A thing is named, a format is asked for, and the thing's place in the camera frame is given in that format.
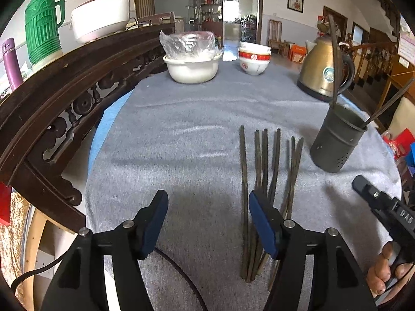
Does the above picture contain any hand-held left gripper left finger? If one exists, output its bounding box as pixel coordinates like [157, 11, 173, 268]
[39, 189, 169, 311]

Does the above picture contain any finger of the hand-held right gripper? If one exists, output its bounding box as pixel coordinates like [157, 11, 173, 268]
[352, 175, 395, 221]

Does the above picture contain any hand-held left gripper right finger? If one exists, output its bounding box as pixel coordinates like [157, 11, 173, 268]
[248, 188, 378, 311]

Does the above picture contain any bunch of dark chopsticks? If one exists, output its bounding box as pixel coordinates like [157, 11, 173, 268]
[239, 126, 305, 290]

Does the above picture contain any grey metal chopstick holder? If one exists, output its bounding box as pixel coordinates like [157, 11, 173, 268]
[309, 104, 368, 173]

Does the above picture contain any person's right hand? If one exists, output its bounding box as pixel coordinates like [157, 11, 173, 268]
[366, 242, 415, 299]

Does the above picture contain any cream chair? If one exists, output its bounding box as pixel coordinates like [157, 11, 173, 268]
[387, 97, 415, 137]

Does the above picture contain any grey towel tablecloth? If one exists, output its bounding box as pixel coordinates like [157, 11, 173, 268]
[85, 60, 404, 311]

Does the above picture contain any dark wooden chopstick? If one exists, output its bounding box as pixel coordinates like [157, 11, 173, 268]
[327, 15, 340, 109]
[363, 78, 415, 127]

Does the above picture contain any blue tablecloth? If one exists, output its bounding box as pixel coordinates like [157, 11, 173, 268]
[87, 89, 135, 182]

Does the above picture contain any gold electric kettle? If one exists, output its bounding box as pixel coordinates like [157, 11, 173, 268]
[297, 35, 356, 102]

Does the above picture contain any wooden stair railing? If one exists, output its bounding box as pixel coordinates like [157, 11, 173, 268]
[339, 34, 415, 127]

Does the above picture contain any red box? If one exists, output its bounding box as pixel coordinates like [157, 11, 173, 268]
[0, 183, 12, 225]

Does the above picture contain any orange box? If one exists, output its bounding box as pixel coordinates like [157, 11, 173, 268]
[288, 44, 307, 63]

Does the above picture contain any white basin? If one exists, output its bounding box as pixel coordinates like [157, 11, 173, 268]
[163, 52, 224, 84]

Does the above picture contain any brown wooden door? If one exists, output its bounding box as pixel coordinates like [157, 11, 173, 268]
[323, 6, 348, 44]

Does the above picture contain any dark carved wooden sideboard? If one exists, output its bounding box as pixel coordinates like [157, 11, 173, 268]
[0, 23, 177, 234]

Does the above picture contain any plain white bowl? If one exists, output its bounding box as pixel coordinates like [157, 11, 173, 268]
[239, 41, 272, 54]

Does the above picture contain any wooden chair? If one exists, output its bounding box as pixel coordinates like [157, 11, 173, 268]
[268, 19, 286, 50]

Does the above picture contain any wooden bench back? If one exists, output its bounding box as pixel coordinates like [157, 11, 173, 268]
[138, 12, 176, 26]

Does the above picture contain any purple thermos bottle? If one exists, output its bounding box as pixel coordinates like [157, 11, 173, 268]
[1, 38, 25, 92]

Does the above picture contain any white rice cooker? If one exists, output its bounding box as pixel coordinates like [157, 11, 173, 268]
[70, 0, 131, 44]

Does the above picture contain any green thermos jug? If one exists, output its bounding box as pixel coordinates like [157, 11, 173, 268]
[24, 0, 66, 67]

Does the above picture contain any glass display shelf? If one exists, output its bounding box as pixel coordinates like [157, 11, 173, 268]
[196, 0, 224, 23]

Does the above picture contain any black cable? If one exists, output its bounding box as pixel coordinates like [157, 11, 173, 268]
[11, 248, 208, 311]

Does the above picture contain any pink wall calendar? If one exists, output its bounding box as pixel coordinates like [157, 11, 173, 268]
[397, 16, 415, 68]

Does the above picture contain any wooden door frame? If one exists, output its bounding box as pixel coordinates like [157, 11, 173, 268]
[195, 0, 264, 60]

